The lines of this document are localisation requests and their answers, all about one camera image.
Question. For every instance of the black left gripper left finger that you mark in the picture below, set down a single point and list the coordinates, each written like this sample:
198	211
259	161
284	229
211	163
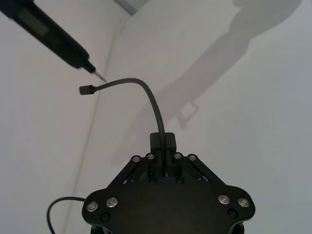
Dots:
143	168

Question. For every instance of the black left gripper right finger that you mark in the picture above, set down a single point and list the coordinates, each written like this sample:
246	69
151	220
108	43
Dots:
181	165

